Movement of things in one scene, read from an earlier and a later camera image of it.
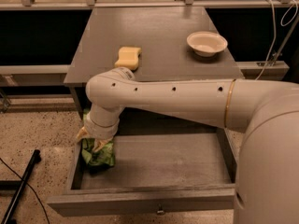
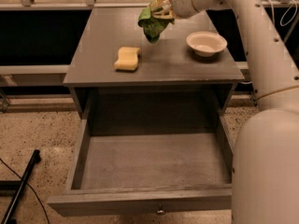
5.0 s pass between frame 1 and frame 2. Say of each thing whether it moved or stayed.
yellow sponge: stayed
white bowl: stayed
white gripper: moved
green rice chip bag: moved
